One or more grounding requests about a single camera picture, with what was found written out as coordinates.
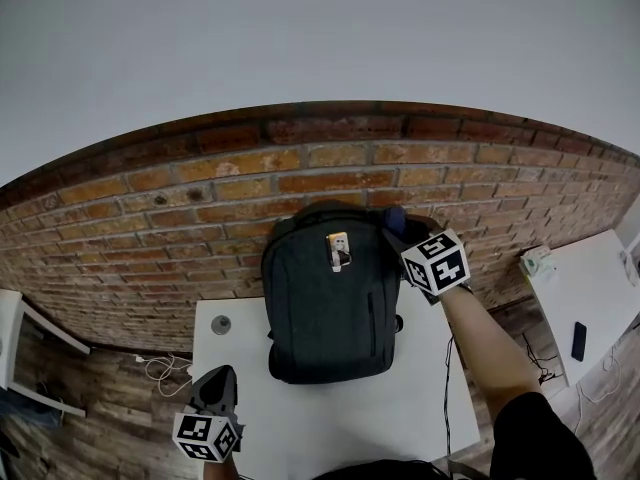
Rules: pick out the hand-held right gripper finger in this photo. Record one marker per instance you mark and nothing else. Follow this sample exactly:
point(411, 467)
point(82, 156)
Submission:
point(422, 229)
point(397, 245)

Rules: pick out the white green tissue box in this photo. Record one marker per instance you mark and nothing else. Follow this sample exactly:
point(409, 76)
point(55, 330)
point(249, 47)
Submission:
point(537, 265)

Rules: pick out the person's black clothing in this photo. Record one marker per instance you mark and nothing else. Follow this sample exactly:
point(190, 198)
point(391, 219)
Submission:
point(535, 438)

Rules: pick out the grey table grommet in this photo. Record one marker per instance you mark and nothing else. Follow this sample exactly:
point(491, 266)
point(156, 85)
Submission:
point(221, 324)

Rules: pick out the black phone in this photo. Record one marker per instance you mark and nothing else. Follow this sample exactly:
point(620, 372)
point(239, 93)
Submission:
point(579, 342)

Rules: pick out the person's right forearm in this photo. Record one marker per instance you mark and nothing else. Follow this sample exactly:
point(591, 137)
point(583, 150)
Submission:
point(480, 348)

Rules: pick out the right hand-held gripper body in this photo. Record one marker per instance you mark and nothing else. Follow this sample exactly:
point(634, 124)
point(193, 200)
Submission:
point(437, 265)

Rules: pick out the person's left forearm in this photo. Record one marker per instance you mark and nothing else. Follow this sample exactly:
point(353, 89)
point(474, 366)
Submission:
point(220, 470)

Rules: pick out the dark grey backpack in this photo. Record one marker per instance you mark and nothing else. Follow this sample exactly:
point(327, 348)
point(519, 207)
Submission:
point(320, 318)

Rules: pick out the photo card tag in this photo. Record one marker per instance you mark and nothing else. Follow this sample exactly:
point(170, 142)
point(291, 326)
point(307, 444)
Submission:
point(339, 250)

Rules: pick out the white standing desk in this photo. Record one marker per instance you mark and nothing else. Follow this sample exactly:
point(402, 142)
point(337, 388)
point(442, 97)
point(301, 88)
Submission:
point(590, 288)

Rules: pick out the small white side table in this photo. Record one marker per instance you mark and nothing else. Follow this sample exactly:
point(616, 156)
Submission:
point(10, 338)

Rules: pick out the small white object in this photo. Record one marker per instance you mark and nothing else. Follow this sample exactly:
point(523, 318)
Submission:
point(631, 268)

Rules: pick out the white square table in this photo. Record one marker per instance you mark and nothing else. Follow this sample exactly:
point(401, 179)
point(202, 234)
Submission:
point(325, 418)

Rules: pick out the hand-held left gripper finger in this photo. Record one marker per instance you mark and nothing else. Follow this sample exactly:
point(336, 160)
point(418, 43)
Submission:
point(229, 395)
point(210, 390)

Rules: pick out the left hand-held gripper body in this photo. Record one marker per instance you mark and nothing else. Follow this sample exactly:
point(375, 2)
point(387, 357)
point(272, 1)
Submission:
point(205, 435)

